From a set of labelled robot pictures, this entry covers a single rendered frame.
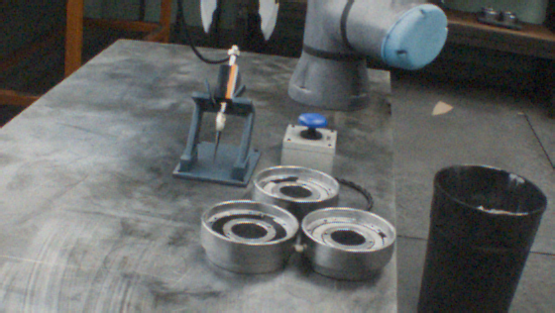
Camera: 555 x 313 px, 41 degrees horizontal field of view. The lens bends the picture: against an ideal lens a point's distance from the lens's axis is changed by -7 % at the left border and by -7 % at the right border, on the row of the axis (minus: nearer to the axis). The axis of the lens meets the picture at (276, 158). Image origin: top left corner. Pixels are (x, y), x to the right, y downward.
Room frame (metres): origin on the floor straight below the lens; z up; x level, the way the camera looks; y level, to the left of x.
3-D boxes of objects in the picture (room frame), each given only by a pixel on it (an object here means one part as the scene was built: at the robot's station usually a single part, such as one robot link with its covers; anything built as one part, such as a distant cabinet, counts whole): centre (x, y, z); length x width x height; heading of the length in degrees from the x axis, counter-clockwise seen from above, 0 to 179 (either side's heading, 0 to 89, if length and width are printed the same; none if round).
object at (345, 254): (0.78, -0.09, 0.82); 0.10 x 0.10 x 0.04
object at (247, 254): (0.77, 0.02, 0.82); 0.10 x 0.10 x 0.04
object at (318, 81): (1.39, -0.08, 0.85); 0.15 x 0.15 x 0.10
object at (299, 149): (1.05, -0.05, 0.82); 0.08 x 0.07 x 0.05; 175
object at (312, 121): (1.05, -0.05, 0.85); 0.04 x 0.04 x 0.05
